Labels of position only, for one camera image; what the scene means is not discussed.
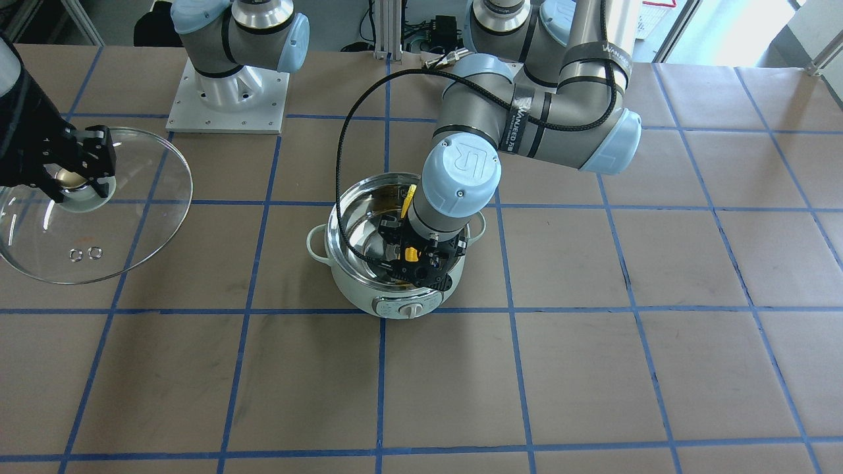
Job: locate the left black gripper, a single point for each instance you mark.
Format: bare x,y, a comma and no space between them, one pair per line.
417,232

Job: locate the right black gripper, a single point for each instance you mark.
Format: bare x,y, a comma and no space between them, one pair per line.
34,146

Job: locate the aluminium frame post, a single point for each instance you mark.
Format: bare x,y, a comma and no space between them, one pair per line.
388,30

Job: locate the white electric cooking pot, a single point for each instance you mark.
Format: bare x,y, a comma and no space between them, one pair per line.
378,262

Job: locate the yellow corn cob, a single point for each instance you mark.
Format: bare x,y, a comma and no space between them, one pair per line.
408,252

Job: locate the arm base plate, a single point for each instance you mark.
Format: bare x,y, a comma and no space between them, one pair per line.
250,101

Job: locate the glass pot lid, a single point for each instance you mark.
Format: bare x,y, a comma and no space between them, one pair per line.
87,239

